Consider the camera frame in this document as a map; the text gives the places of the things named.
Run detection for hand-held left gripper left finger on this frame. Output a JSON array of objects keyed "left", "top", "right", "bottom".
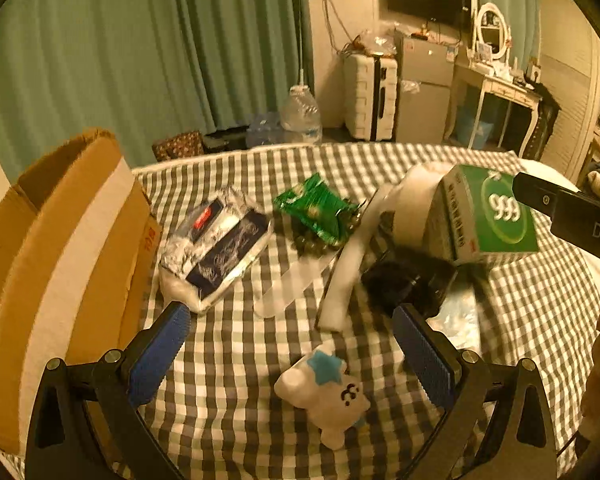
[{"left": 25, "top": 302, "right": 193, "bottom": 480}]

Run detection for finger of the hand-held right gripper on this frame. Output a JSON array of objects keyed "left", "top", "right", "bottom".
[{"left": 512, "top": 171, "right": 581, "bottom": 217}]

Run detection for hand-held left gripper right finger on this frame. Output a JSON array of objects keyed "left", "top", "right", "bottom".
[{"left": 392, "top": 302, "right": 568, "bottom": 480}]

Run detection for green medicine box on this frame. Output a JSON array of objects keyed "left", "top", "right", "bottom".
[{"left": 422, "top": 164, "right": 539, "bottom": 267}]

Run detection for white hair dryer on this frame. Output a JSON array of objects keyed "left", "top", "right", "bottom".
[{"left": 390, "top": 162, "right": 456, "bottom": 251}]

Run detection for silver foil packet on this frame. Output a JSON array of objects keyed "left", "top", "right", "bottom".
[{"left": 159, "top": 186, "right": 273, "bottom": 315}]

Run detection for cardboard box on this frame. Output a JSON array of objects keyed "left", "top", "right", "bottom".
[{"left": 0, "top": 127, "right": 163, "bottom": 453}]

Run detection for dark bead bracelet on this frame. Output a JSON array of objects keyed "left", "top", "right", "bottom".
[{"left": 292, "top": 200, "right": 366, "bottom": 257}]

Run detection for green snack packet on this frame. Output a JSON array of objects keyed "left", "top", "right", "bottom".
[{"left": 273, "top": 172, "right": 358, "bottom": 246}]

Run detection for black chair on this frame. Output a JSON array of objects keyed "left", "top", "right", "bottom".
[{"left": 522, "top": 92, "right": 561, "bottom": 161}]

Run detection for black pouch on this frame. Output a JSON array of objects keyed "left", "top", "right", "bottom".
[{"left": 361, "top": 245, "right": 458, "bottom": 316}]

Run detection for blue waste bin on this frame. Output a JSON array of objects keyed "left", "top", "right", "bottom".
[{"left": 457, "top": 105, "right": 498, "bottom": 148}]

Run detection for grey checked blanket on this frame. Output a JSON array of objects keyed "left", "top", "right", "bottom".
[{"left": 115, "top": 142, "right": 600, "bottom": 480}]

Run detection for white plush toy blue star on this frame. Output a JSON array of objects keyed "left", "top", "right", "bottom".
[{"left": 274, "top": 345, "right": 373, "bottom": 450}]

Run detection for white dressing table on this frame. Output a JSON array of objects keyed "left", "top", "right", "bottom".
[{"left": 447, "top": 57, "right": 543, "bottom": 156}]

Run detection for white foam strip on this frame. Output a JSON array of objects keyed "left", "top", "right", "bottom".
[{"left": 315, "top": 182, "right": 396, "bottom": 331}]

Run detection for white louvered wardrobe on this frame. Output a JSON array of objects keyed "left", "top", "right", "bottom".
[{"left": 540, "top": 0, "right": 600, "bottom": 181}]

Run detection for grey mini fridge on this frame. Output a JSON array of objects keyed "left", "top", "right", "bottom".
[{"left": 394, "top": 30, "right": 458, "bottom": 145}]

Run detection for clear plastic strip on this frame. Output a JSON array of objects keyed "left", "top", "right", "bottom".
[{"left": 254, "top": 247, "right": 341, "bottom": 318}]

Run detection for white oval vanity mirror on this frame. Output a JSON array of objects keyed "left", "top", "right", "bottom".
[{"left": 470, "top": 2, "right": 512, "bottom": 63}]

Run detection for white suitcase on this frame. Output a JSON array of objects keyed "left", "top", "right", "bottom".
[{"left": 342, "top": 52, "right": 398, "bottom": 142}]

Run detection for patterned gift bag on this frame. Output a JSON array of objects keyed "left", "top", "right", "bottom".
[{"left": 152, "top": 130, "right": 205, "bottom": 162}]

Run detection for clear plastic bags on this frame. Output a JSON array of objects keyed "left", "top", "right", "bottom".
[{"left": 350, "top": 30, "right": 398, "bottom": 58}]

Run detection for black bag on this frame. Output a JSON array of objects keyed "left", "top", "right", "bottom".
[{"left": 202, "top": 127, "right": 251, "bottom": 153}]

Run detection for large water jug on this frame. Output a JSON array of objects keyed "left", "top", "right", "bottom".
[{"left": 279, "top": 82, "right": 323, "bottom": 145}]

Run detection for pack of water bottles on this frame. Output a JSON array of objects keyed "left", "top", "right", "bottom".
[{"left": 245, "top": 112, "right": 286, "bottom": 150}]

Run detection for wide green curtain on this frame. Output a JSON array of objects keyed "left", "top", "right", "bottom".
[{"left": 0, "top": 0, "right": 313, "bottom": 186}]

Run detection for wall cable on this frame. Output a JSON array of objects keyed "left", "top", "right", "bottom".
[{"left": 322, "top": 0, "right": 351, "bottom": 53}]

